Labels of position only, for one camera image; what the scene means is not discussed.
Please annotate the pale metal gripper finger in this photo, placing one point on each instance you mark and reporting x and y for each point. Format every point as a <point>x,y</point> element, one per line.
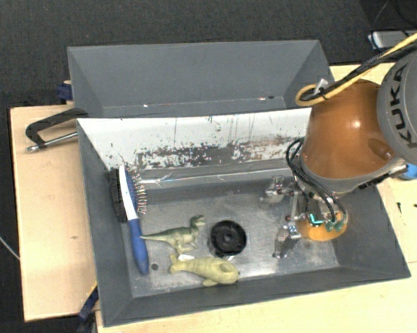
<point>279,190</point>
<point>288,234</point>

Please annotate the orange ball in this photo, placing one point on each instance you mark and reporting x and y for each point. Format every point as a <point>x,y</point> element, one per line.
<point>319,234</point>

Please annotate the black round wheel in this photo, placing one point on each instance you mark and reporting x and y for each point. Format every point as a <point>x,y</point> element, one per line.
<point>228,237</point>

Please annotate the pale yellow toy whale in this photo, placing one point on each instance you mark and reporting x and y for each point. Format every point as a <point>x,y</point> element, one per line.
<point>206,269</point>

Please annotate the green toy dinosaur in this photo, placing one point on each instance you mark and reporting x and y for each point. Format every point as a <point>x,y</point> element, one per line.
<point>178,235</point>

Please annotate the grey metal bin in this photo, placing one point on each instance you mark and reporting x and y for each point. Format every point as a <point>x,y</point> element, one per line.
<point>193,76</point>

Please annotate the blue and white hairbrush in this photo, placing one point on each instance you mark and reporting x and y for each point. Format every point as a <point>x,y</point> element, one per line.
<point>138,241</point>

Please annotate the black bristle brush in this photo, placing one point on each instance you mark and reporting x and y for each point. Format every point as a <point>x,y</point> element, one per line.
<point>116,195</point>

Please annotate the pale wood board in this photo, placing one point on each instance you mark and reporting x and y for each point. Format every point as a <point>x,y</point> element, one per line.
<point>49,212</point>

